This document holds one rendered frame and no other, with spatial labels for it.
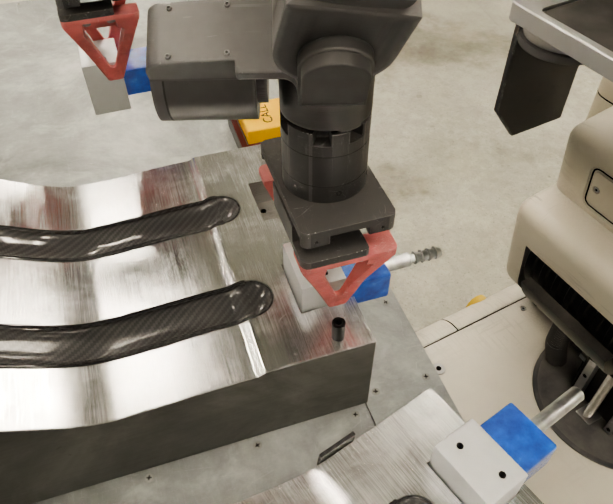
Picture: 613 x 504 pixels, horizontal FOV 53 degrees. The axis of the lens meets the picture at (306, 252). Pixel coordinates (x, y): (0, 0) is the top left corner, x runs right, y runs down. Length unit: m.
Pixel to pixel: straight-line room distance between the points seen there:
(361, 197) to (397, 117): 1.86
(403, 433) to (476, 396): 0.72
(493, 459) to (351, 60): 0.28
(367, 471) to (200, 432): 0.13
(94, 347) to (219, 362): 0.10
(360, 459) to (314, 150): 0.22
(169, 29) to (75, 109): 0.56
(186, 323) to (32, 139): 0.43
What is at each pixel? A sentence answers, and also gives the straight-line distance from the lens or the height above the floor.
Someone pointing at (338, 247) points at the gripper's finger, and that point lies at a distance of 0.40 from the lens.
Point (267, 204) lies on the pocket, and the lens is 0.61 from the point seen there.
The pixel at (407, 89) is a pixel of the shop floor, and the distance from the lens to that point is 2.43.
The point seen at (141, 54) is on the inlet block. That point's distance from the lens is 0.68.
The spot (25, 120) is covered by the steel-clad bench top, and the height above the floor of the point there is 0.80.
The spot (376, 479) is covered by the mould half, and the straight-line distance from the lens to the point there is 0.45.
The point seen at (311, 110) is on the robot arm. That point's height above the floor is 1.07.
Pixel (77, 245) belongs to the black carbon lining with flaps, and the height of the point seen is 0.88.
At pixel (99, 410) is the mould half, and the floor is 0.88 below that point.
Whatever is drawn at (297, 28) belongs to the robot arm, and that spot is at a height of 1.15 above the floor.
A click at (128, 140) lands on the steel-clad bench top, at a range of 0.82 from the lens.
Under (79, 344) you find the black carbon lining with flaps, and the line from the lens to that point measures 0.50.
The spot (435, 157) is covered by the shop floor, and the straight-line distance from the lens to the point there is 2.10.
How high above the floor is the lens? 1.27
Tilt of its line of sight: 47 degrees down
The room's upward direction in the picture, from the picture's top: straight up
